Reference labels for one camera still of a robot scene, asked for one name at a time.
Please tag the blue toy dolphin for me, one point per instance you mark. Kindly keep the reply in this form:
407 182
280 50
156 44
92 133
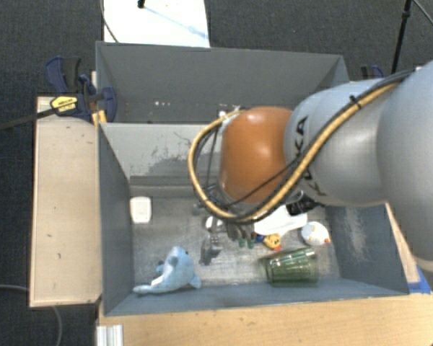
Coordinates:
175 270

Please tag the grey metal bin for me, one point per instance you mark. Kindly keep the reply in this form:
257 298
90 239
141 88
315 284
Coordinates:
173 81

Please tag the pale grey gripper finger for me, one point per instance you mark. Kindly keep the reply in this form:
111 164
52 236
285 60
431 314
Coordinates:
206 256
215 240

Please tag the white square sponge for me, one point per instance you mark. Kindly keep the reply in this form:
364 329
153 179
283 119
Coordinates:
141 209

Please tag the black cylinder on white bracket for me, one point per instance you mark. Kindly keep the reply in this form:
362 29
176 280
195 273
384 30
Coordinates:
278 223

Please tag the green clear glass cup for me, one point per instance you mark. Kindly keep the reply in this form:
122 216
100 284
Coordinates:
292 267

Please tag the yellow toy duck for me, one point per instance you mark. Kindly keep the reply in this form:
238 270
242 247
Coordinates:
272 242

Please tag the pale wood flat board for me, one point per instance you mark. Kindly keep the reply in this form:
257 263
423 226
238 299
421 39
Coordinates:
65 207

